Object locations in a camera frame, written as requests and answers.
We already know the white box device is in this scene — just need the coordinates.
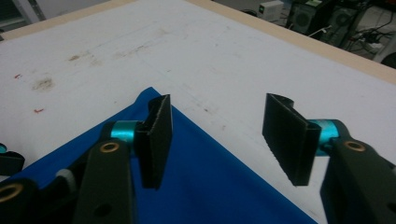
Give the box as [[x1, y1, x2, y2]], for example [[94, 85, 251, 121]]
[[258, 0, 285, 23]]

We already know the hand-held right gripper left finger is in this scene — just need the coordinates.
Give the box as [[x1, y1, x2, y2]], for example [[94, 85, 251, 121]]
[[73, 93, 174, 224]]

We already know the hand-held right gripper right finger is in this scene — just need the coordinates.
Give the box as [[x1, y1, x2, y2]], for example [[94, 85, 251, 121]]
[[262, 92, 396, 224]]

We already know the white table mat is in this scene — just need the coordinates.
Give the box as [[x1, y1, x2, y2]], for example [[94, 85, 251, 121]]
[[0, 0, 396, 224]]

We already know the black round stool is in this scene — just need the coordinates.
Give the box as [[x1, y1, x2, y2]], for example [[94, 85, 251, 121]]
[[380, 51, 396, 70]]

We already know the grey metal rack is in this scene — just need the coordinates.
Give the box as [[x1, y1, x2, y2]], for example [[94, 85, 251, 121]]
[[0, 0, 45, 33]]

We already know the black computer tower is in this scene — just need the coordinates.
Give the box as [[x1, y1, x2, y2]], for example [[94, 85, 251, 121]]
[[285, 0, 329, 35], [320, 2, 372, 49]]

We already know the blue printed t-shirt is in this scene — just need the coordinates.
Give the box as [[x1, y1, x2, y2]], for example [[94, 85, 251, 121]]
[[8, 86, 319, 224]]

